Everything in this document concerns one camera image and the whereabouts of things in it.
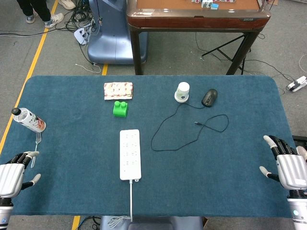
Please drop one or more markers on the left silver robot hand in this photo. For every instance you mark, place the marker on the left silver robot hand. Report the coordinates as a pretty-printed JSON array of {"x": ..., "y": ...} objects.
[{"x": 9, "y": 175}]

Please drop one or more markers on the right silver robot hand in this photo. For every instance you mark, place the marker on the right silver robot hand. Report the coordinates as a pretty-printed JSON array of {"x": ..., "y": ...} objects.
[{"x": 291, "y": 167}]

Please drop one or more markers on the white power strip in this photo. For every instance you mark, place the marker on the white power strip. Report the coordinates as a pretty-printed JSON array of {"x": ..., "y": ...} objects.
[{"x": 130, "y": 155}]

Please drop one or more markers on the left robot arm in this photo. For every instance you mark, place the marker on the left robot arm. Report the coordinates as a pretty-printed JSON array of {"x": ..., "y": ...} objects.
[{"x": 4, "y": 213}]

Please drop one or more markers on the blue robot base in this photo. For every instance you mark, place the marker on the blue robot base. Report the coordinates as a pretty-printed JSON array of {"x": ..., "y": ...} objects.
[{"x": 112, "y": 40}]

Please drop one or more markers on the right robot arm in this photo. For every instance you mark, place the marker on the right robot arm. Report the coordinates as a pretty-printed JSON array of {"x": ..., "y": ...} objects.
[{"x": 298, "y": 210}]

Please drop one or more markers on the metal fork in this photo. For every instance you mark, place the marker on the metal fork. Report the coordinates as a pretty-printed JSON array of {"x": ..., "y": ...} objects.
[{"x": 36, "y": 146}]

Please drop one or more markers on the plastic bottle black cap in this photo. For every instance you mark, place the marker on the plastic bottle black cap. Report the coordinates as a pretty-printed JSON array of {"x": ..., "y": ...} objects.
[{"x": 28, "y": 119}]

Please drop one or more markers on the blue table cloth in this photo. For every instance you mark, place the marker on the blue table cloth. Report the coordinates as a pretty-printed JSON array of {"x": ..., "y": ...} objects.
[{"x": 72, "y": 148}]

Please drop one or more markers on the white floor socket strip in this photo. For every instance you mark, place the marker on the white floor socket strip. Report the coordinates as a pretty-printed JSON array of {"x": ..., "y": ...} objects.
[
  {"x": 82, "y": 35},
  {"x": 298, "y": 84}
]

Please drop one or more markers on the black computer mouse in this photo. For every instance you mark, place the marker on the black computer mouse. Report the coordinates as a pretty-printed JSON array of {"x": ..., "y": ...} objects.
[{"x": 209, "y": 97}]

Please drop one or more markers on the green toy building block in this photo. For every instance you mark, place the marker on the green toy building block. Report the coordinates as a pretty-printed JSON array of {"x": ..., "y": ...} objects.
[{"x": 120, "y": 110}]

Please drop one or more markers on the upturned white paper cup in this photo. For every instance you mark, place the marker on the upturned white paper cup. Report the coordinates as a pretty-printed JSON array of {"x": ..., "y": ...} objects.
[{"x": 182, "y": 92}]

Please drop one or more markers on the red white snack packet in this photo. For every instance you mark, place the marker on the red white snack packet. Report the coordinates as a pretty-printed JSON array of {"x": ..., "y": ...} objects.
[{"x": 118, "y": 91}]

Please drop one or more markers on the grey robot torso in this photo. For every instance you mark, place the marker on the grey robot torso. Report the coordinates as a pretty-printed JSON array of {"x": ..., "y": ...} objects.
[{"x": 151, "y": 222}]

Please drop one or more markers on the person in black trousers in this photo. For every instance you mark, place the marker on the person in black trousers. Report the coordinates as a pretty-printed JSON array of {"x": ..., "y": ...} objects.
[{"x": 38, "y": 9}]

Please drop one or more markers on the brown mahjong table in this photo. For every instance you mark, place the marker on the brown mahjong table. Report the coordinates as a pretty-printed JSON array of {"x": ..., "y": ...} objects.
[{"x": 199, "y": 20}]

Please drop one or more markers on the person with white shoe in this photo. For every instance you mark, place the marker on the person with white shoe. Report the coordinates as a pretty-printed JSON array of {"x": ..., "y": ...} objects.
[{"x": 67, "y": 3}]

